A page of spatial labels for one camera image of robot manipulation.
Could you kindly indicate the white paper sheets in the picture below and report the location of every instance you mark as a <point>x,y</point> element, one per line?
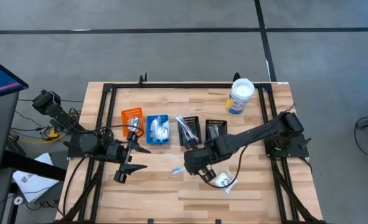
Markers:
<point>31,183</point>

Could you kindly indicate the black stand base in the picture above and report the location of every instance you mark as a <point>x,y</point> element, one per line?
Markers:
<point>31,166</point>

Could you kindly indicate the monitor with blue screen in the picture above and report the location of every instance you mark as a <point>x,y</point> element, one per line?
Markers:
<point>0,77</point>

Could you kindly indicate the silver nail clipper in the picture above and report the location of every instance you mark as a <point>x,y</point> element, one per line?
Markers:
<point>213,130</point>

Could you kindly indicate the white tape roll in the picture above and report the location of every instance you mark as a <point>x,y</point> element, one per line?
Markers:
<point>18,200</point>

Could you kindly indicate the black plastic basket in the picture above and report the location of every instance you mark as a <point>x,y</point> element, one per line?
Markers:
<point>194,123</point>
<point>218,124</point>

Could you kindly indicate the black aluminium rig frame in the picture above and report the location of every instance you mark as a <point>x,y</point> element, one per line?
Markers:
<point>186,85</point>

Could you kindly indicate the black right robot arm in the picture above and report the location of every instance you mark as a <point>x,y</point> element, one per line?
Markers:
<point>258,132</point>

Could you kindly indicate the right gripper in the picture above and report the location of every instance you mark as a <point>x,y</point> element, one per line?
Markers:
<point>199,161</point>

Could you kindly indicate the nail tools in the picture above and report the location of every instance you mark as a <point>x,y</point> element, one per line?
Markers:
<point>224,181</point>

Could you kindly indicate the red white toothbrush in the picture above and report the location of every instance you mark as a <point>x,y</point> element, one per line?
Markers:
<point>185,129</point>

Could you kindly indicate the black table edge clamp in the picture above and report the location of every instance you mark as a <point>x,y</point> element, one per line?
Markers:
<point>143,80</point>
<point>236,77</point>
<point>150,221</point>
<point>218,221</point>

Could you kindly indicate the blue plastic basket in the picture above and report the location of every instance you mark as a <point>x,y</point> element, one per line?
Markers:
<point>151,137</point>

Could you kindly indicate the cotton swabs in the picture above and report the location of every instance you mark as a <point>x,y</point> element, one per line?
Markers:
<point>164,127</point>
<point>155,130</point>

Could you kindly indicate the white Lysol wipes canister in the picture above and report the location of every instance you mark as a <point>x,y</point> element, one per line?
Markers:
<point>239,93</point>

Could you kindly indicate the blue white toothbrush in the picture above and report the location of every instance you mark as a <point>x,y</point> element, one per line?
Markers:
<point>177,170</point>

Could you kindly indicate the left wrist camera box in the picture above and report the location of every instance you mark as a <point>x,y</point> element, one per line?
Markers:
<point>112,150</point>

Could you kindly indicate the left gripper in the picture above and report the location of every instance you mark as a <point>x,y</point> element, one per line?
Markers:
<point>118,152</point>

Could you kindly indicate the orange plastic basket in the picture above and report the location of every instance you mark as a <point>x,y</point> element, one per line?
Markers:
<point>127,113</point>

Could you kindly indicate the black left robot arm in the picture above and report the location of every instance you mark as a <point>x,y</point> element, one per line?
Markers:
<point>78,137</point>

